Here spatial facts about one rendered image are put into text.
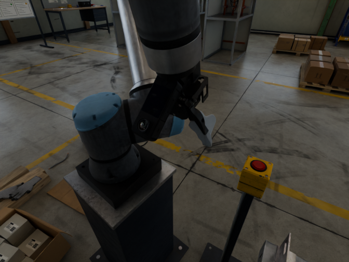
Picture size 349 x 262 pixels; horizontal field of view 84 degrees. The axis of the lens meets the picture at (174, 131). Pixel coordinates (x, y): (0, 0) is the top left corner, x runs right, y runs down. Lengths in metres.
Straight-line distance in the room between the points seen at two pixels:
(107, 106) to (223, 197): 1.31
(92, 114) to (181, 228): 1.13
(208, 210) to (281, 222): 0.52
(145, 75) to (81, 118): 0.23
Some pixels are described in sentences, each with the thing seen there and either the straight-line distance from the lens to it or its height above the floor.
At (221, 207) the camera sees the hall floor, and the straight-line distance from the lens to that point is 1.64.
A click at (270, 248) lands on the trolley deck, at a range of 0.59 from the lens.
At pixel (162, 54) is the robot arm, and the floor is 1.28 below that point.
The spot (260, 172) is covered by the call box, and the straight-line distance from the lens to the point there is 0.66.
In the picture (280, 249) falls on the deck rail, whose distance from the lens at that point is 0.59.
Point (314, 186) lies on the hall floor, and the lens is 2.08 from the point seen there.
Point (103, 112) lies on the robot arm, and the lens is 0.58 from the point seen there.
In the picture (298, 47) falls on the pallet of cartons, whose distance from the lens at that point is 6.05.
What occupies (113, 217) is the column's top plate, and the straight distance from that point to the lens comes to 0.72.
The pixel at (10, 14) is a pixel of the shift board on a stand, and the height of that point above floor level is 0.86.
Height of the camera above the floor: 1.35
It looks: 36 degrees down
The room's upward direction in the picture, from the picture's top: straight up
